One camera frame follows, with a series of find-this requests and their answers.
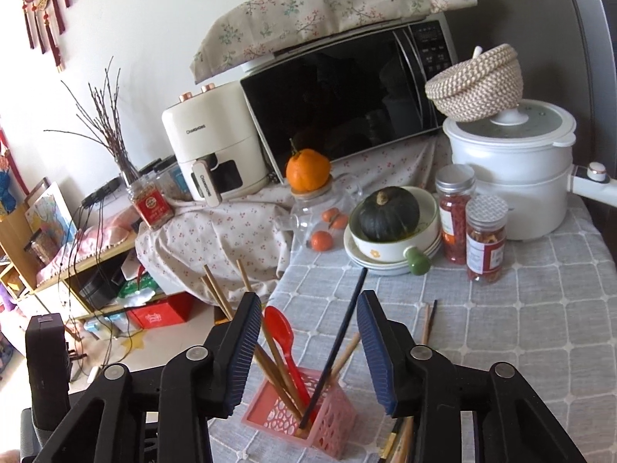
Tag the bare branches in vase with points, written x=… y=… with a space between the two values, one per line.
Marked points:
x=108 y=120

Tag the white electric cooking pot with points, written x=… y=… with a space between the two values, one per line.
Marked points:
x=511 y=178

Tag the dark green pumpkin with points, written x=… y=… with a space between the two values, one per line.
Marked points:
x=389 y=214

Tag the floral cushion cover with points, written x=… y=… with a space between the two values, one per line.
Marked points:
x=318 y=9

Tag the wooden chopstick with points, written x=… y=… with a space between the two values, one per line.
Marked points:
x=244 y=277
x=347 y=351
x=214 y=299
x=217 y=289

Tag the colourful picture book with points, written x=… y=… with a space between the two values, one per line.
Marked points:
x=50 y=212

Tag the red plastic spoon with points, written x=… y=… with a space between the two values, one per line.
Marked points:
x=278 y=328

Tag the pink cloth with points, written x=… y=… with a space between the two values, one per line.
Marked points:
x=103 y=236

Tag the red cardboard box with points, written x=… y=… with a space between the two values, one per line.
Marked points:
x=161 y=312

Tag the small-flower printed cloth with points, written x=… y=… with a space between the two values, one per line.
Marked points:
x=217 y=241

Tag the black-lidded plastic containers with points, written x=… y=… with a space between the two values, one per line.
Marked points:
x=166 y=176

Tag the cream air fryer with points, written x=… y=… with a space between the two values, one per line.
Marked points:
x=212 y=140

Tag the wooden shelf unit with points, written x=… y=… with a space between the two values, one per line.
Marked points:
x=19 y=251

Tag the white plate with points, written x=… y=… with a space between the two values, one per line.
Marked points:
x=354 y=253
x=381 y=270

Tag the small tangerine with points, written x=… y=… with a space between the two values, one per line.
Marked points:
x=330 y=214
x=321 y=240
x=341 y=222

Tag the glass jar with tomatoes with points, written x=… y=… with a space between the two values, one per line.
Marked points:
x=301 y=217

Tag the black microwave oven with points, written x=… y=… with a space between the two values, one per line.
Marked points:
x=337 y=96

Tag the black chopstick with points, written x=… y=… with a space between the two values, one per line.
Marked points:
x=434 y=316
x=344 y=320

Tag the large orange citrus fruit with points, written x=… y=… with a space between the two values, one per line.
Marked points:
x=308 y=169

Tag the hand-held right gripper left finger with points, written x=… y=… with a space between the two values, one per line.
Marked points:
x=241 y=352

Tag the pink perforated plastic basket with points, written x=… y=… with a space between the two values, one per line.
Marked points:
x=332 y=415

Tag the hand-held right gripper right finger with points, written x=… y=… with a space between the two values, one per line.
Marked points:
x=376 y=347

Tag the black power strip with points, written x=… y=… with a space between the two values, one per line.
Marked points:
x=100 y=192

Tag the tall spice jar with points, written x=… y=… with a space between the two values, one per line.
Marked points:
x=455 y=222

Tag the red tasselled wall ornament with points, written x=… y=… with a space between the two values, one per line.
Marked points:
x=46 y=0

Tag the grey checked tablecloth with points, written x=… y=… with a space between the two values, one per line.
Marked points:
x=506 y=347

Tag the short spice jar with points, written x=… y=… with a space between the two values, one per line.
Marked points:
x=487 y=246

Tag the red label glass jar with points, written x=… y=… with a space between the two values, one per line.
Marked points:
x=150 y=205

